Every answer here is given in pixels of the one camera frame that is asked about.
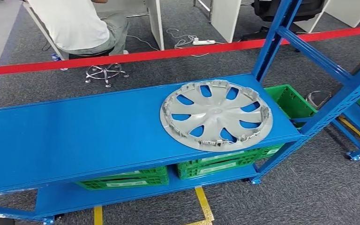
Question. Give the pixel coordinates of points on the yellow floor tape outline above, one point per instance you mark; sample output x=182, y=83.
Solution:
x=354, y=129
x=204, y=205

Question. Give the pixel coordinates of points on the grey plastic wheel hubcap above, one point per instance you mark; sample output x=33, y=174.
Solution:
x=215, y=116

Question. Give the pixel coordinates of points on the white office desk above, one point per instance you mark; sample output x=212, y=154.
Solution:
x=350, y=12
x=155, y=21
x=226, y=18

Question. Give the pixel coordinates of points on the blue metal shelf rack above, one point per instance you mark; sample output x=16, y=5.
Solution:
x=74, y=133

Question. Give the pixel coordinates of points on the long red barrier belt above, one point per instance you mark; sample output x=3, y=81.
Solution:
x=167, y=53

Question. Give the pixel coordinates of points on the plastic water bottle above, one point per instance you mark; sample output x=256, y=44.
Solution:
x=55, y=57

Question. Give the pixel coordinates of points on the white power strip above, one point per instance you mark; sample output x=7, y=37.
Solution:
x=203, y=42

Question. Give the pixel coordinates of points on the seated person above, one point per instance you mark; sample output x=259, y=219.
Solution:
x=71, y=24

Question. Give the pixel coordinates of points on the black stool with chrome base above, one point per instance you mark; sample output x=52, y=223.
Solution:
x=105, y=73

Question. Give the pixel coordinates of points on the black office chair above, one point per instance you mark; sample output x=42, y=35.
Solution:
x=291, y=9

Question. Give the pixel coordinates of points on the open green plastic crate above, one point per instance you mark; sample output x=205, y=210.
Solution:
x=291, y=102

